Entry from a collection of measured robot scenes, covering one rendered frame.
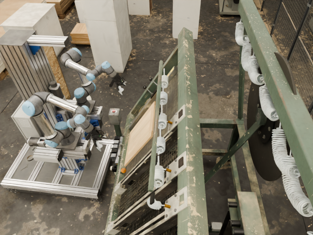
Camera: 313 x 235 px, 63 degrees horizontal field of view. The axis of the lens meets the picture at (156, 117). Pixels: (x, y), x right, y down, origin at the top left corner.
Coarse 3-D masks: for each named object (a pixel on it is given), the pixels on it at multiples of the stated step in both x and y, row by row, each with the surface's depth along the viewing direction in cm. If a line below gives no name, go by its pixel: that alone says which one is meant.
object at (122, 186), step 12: (180, 108) 160; (168, 120) 162; (180, 120) 154; (168, 132) 163; (168, 144) 174; (144, 156) 195; (132, 168) 210; (144, 168) 198; (132, 180) 213; (120, 192) 229
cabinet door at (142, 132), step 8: (152, 104) 248; (152, 112) 238; (144, 120) 252; (152, 120) 229; (136, 128) 266; (144, 128) 242; (152, 128) 222; (136, 136) 255; (144, 136) 232; (152, 136) 217; (128, 144) 270; (136, 144) 245; (144, 144) 226; (128, 152) 258; (136, 152) 236; (128, 160) 247
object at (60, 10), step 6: (48, 0) 666; (54, 0) 664; (60, 0) 663; (66, 0) 690; (72, 0) 726; (54, 6) 665; (60, 6) 663; (66, 6) 693; (72, 6) 741; (60, 12) 675; (66, 12) 714; (60, 18) 688
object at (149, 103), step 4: (172, 68) 229; (176, 68) 227; (172, 72) 227; (176, 72) 227; (168, 76) 231; (172, 76) 230; (164, 84) 237; (156, 92) 245; (148, 100) 259; (152, 100) 253; (148, 104) 257; (144, 108) 261; (148, 108) 261; (140, 112) 268; (144, 112) 266; (136, 116) 276; (140, 116) 270; (136, 120) 275; (132, 124) 280; (132, 128) 285
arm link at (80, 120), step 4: (76, 116) 199; (80, 116) 196; (76, 120) 195; (80, 120) 195; (84, 120) 198; (76, 124) 199; (80, 124) 197; (84, 124) 198; (88, 124) 201; (84, 128) 200
